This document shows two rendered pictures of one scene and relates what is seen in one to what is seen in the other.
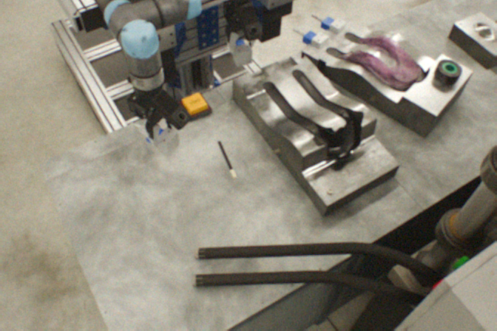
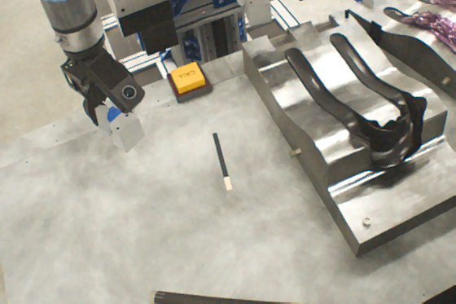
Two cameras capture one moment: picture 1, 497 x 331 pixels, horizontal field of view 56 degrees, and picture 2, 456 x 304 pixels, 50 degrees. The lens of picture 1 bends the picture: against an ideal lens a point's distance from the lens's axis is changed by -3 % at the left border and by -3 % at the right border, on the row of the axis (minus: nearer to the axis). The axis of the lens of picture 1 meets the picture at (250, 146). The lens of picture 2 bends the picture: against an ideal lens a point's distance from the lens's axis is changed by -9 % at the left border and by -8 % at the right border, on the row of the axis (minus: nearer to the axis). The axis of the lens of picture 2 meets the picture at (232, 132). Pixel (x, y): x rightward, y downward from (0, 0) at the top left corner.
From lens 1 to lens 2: 41 cm
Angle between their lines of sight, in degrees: 11
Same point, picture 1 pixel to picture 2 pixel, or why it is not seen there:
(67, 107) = not seen: hidden behind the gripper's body
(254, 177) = (258, 191)
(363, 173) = (422, 193)
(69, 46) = not seen: hidden behind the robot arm
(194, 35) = not seen: outside the picture
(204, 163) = (188, 165)
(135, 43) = not seen: outside the picture
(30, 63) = (50, 33)
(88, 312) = not seen: outside the picture
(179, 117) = (124, 93)
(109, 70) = (125, 40)
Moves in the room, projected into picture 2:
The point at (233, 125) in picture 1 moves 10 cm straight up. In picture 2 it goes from (239, 111) to (234, 79)
